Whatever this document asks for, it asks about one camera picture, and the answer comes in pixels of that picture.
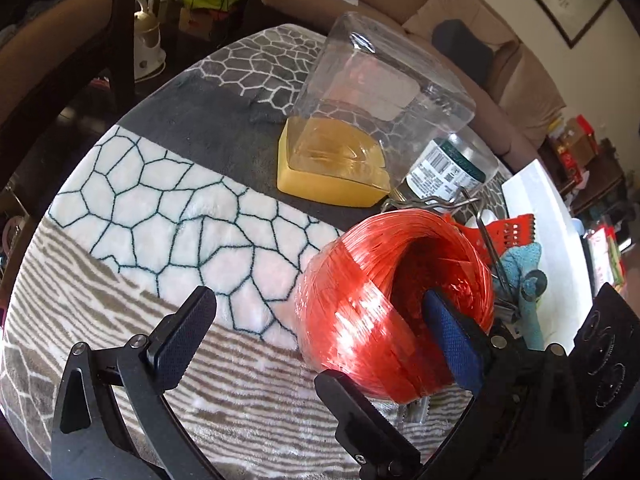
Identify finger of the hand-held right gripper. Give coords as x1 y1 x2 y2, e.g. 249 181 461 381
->
314 369 422 480

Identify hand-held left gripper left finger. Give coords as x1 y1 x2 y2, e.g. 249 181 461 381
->
50 285 226 480

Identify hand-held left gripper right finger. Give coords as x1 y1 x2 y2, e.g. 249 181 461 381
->
420 290 583 480

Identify red twine ball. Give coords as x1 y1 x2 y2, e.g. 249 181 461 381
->
295 210 496 406

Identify white storage box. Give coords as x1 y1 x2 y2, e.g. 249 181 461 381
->
500 158 596 356

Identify clear container with yellow lid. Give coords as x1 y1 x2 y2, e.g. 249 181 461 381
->
276 10 477 209

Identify grey white printed blanket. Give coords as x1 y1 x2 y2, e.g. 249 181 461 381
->
0 24 516 480

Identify glass jar with green label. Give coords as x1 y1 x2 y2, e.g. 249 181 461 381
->
405 127 501 206

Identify brown cardboard box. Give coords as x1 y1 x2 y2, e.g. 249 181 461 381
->
550 117 598 171

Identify brown sofa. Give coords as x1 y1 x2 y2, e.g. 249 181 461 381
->
262 0 568 171

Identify dark blue cushion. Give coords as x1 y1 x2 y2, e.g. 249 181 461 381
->
432 19 495 86

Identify brown wooden chair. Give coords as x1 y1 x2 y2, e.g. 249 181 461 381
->
0 0 138 131

